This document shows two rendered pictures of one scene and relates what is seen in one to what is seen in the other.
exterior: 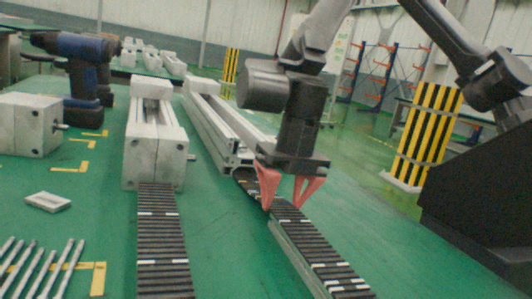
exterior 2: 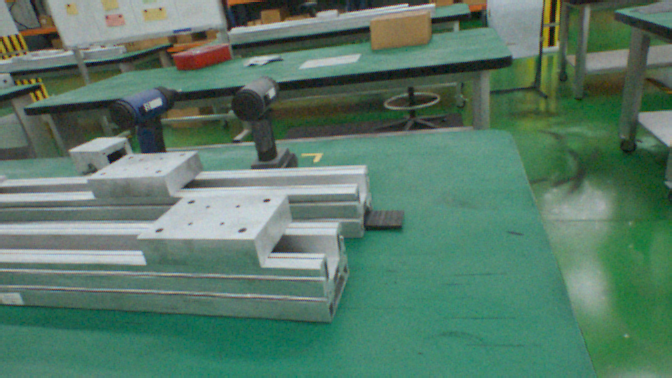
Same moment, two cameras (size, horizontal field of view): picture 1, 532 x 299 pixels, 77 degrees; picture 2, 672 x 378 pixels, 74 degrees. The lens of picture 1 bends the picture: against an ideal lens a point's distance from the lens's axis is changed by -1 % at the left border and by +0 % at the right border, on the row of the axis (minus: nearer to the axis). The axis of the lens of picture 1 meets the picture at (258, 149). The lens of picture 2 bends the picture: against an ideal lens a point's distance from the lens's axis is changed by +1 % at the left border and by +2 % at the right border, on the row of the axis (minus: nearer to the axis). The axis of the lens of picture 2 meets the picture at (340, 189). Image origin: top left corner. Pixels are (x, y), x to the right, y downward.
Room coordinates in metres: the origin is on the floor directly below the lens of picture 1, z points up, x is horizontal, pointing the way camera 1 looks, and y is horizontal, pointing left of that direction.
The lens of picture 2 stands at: (1.73, -0.03, 1.15)
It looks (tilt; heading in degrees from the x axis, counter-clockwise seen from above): 25 degrees down; 130
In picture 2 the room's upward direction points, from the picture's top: 9 degrees counter-clockwise
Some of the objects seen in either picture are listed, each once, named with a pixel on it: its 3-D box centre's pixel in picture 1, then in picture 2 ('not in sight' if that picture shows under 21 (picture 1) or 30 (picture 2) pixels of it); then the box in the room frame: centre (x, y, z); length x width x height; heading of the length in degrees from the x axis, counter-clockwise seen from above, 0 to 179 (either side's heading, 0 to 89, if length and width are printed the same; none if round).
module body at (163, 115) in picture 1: (149, 108); (158, 204); (0.97, 0.34, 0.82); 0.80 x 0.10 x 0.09; 22
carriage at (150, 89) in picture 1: (150, 91); (149, 180); (0.97, 0.34, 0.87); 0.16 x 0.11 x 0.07; 22
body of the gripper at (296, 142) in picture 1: (296, 139); not in sight; (0.49, -0.05, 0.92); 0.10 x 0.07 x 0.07; 112
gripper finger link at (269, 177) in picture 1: (278, 182); not in sight; (0.49, -0.04, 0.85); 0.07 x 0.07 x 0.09; 22
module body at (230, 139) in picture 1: (211, 115); (83, 264); (1.04, 0.17, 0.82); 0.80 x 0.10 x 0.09; 22
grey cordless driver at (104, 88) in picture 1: (85, 68); (269, 131); (1.05, 0.59, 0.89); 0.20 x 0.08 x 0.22; 117
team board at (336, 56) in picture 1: (310, 69); not in sight; (6.59, -0.66, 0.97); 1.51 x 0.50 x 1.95; 43
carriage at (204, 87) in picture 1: (200, 88); (221, 237); (1.27, 0.26, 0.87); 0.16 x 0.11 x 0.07; 22
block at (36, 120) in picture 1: (34, 124); (101, 163); (0.60, 0.43, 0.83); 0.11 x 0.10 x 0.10; 104
